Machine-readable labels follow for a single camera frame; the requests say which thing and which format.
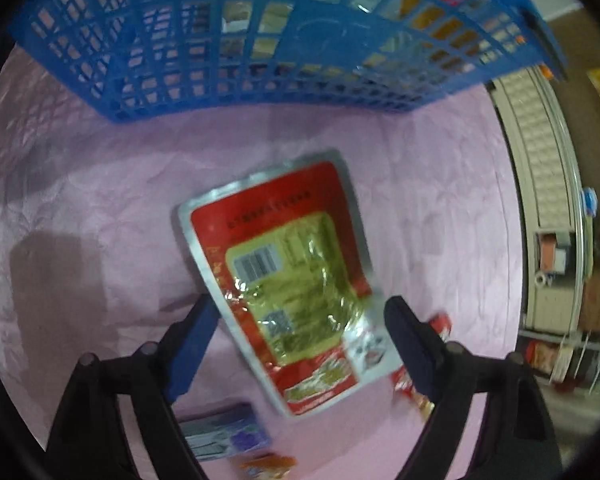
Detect red snack bar wrapper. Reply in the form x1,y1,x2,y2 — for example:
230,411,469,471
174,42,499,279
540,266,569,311
390,311,453,422

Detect purple Doublemint gum pack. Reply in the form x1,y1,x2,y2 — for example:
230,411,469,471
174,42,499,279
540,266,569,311
178,403,272,462

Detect orange snack bar wrapper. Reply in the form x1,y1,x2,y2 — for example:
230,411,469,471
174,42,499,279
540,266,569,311
239,454,297,480

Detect red yellow snack pouch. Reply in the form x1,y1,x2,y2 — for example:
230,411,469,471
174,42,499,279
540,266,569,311
178,151,402,417

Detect pink quilted tablecloth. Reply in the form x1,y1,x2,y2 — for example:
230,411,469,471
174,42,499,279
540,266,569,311
0,44,527,480

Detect white TV cabinet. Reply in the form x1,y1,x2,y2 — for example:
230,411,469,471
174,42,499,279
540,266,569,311
491,67,590,385

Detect blue plastic basket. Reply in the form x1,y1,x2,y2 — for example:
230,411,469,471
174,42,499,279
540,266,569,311
9,0,565,122

